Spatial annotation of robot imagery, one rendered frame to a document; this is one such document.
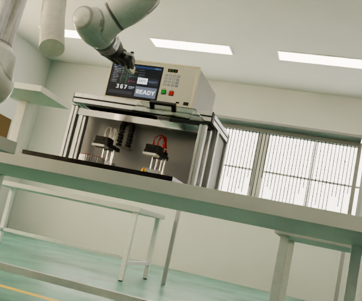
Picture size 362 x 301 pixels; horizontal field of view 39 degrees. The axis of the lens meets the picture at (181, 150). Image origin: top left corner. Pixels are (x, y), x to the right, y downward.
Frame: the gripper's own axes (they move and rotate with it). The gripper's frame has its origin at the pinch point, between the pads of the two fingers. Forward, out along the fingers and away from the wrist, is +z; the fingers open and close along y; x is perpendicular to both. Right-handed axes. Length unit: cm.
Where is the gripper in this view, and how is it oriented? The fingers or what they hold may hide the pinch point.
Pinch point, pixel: (129, 67)
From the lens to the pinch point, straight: 200.3
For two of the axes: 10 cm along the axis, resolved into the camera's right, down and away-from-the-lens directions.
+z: 2.6, 2.3, 9.4
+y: 9.4, 1.6, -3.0
